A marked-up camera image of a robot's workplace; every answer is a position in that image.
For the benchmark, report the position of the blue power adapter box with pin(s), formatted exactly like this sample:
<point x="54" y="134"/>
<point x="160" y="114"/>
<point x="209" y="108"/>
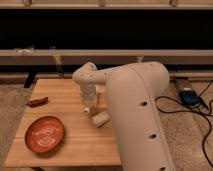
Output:
<point x="189" y="97"/>

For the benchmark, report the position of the wooden table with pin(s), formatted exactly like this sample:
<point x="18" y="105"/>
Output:
<point x="83" y="144"/>

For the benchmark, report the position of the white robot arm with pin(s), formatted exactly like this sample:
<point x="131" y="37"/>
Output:
<point x="130" y="92"/>

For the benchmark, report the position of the white railing beam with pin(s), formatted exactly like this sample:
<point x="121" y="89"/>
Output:
<point x="114" y="57"/>

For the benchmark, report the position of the orange ceramic bowl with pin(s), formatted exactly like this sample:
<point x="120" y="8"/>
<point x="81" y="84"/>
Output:
<point x="44" y="134"/>

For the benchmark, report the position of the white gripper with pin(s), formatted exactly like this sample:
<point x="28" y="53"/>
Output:
<point x="88" y="95"/>

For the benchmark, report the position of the red chili pepper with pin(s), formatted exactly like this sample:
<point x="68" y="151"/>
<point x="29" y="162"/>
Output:
<point x="37" y="102"/>

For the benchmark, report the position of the black table leg bracket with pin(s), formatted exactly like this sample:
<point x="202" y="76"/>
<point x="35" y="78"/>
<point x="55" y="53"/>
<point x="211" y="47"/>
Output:
<point x="29" y="80"/>

